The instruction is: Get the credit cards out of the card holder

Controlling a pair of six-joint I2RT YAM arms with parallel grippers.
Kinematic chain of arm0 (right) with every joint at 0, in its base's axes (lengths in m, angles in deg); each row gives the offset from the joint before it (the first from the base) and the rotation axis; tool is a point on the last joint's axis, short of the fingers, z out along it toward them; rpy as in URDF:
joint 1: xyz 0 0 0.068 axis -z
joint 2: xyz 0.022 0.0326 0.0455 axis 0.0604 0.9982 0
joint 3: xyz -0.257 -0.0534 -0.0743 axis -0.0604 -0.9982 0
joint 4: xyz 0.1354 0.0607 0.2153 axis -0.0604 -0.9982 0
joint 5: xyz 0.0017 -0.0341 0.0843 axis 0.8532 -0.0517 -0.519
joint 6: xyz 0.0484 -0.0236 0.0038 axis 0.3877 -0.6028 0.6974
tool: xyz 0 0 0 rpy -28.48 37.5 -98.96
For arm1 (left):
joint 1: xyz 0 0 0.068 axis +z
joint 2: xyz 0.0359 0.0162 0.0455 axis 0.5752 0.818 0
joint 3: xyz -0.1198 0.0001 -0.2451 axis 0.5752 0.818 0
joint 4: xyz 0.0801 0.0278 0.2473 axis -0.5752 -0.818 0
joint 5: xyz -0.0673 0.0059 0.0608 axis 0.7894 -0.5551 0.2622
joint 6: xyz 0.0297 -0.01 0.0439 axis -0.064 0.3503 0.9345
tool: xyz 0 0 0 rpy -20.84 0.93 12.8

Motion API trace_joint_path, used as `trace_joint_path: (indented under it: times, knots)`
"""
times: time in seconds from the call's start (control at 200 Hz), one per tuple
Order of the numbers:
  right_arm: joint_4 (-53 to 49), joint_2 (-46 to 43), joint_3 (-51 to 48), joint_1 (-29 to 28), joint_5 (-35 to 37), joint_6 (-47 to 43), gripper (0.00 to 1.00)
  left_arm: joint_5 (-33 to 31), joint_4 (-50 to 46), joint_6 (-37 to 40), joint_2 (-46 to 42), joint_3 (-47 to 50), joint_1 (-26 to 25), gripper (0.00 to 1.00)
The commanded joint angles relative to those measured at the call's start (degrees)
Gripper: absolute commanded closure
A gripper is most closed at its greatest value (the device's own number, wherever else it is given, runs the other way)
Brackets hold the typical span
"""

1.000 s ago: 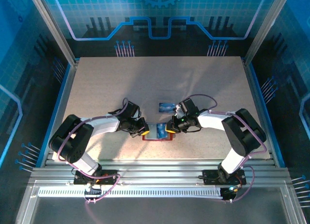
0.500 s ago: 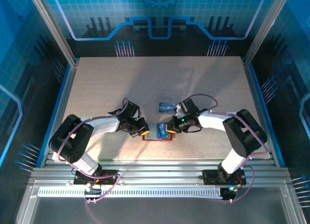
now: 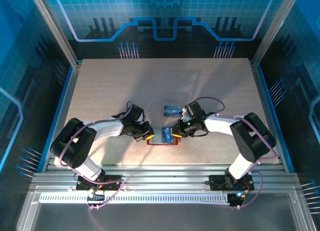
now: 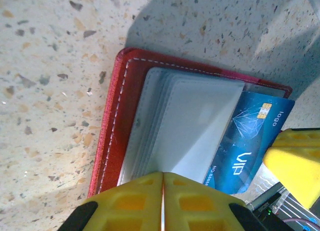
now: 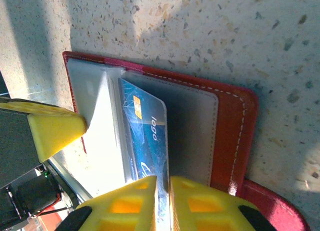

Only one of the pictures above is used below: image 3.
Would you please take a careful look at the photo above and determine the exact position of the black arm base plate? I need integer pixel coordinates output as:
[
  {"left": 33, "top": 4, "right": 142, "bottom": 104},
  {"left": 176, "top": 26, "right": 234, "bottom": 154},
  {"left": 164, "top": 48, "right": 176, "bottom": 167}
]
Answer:
[
  {"left": 208, "top": 174, "right": 255, "bottom": 192},
  {"left": 75, "top": 174, "right": 123, "bottom": 192}
]

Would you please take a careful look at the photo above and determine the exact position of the white slotted cable duct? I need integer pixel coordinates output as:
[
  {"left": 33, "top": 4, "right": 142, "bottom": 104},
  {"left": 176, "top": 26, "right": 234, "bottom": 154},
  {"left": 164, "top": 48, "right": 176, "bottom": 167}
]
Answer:
[{"left": 38, "top": 192, "right": 231, "bottom": 205}]

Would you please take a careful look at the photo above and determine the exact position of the grey metal shelf plate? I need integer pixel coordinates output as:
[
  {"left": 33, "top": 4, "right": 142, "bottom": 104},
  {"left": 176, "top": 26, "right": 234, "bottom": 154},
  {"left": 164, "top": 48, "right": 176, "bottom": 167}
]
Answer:
[{"left": 31, "top": 203, "right": 301, "bottom": 231}]

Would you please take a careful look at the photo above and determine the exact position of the aluminium side rail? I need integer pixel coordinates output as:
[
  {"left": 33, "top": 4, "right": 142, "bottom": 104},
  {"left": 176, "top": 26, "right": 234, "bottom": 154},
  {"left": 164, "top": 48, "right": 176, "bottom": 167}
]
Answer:
[
  {"left": 249, "top": 58, "right": 296, "bottom": 173},
  {"left": 37, "top": 59, "right": 83, "bottom": 173}
]

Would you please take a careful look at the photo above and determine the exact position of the clear plastic card tray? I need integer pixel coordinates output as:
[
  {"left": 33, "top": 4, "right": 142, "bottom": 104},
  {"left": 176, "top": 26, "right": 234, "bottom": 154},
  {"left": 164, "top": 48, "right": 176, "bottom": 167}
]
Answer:
[{"left": 159, "top": 90, "right": 188, "bottom": 119}]

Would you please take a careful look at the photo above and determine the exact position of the purple cable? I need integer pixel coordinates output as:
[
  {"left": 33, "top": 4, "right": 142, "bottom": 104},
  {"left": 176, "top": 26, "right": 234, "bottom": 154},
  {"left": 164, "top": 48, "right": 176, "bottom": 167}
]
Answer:
[
  {"left": 191, "top": 96, "right": 278, "bottom": 211},
  {"left": 58, "top": 100, "right": 133, "bottom": 212}
]

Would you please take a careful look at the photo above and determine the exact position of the aluminium front rail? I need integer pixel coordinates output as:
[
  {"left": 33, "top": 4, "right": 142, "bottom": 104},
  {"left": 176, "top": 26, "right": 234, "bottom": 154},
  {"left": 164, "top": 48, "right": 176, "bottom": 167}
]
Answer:
[{"left": 29, "top": 164, "right": 302, "bottom": 193}]

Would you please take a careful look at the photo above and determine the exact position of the red tray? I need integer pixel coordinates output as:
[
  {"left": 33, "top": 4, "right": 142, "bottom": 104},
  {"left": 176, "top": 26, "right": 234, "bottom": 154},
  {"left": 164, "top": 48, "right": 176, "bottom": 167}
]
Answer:
[{"left": 145, "top": 125, "right": 179, "bottom": 146}]

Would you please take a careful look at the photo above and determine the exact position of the black controller board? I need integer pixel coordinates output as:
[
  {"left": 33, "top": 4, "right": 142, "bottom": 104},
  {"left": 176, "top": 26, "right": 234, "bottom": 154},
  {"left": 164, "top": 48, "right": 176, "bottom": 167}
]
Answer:
[{"left": 228, "top": 192, "right": 247, "bottom": 208}]

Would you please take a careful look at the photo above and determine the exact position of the aluminium frame post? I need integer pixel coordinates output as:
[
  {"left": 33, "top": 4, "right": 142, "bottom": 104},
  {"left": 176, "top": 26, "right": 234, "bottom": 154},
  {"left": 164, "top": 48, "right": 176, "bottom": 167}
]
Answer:
[
  {"left": 252, "top": 0, "right": 302, "bottom": 67},
  {"left": 27, "top": 0, "right": 82, "bottom": 68}
]

